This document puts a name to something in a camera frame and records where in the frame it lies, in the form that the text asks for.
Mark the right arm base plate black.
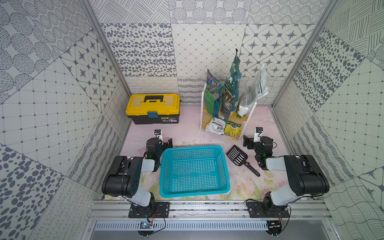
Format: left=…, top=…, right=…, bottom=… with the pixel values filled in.
left=245, top=199, right=290, bottom=219

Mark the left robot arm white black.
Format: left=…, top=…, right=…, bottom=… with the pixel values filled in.
left=102, top=137, right=173, bottom=217

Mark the teal plastic basket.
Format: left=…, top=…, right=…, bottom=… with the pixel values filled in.
left=160, top=146, right=231, bottom=198

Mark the yellow small fertilizer bag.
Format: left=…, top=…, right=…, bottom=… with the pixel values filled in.
left=224, top=121, right=242, bottom=140

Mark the grey slotted cable duct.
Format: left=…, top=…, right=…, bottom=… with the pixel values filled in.
left=94, top=220, right=267, bottom=231

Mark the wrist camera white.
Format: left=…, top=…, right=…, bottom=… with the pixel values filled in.
left=254, top=127, right=264, bottom=143
left=154, top=129, right=163, bottom=141

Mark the wooden white frame shelf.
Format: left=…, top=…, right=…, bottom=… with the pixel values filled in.
left=200, top=83, right=257, bottom=140

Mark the right controller board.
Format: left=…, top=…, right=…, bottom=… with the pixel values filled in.
left=266, top=221, right=283, bottom=237

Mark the colourful green fertilizer bag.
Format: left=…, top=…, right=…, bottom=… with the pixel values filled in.
left=204, top=70, right=223, bottom=118

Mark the yellow black toolbox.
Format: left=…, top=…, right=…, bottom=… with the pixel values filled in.
left=126, top=94, right=181, bottom=125

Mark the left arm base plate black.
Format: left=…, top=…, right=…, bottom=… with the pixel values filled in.
left=129, top=202, right=170, bottom=219

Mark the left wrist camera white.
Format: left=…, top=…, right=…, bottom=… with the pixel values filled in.
left=154, top=129, right=163, bottom=141

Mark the black slotted scoop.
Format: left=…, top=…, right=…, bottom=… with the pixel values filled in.
left=226, top=145, right=261, bottom=177

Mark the controller board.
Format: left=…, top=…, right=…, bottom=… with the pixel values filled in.
left=138, top=221, right=155, bottom=238
left=266, top=221, right=283, bottom=237

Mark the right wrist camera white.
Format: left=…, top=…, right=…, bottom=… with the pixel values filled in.
left=254, top=127, right=264, bottom=143

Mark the clear white fertilizer bag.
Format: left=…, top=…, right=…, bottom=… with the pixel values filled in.
left=237, top=64, right=269, bottom=118

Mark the aluminium mounting rail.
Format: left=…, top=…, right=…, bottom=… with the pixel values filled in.
left=86, top=200, right=332, bottom=221

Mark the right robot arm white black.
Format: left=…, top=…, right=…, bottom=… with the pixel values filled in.
left=243, top=136, right=330, bottom=213

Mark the white green small fertilizer bag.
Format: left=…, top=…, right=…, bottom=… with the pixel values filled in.
left=205, top=117, right=227, bottom=135

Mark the tall dark green fertilizer bag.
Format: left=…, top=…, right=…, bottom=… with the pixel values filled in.
left=221, top=49, right=242, bottom=121

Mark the left controller board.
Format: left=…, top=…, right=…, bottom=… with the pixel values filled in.
left=138, top=221, right=155, bottom=238

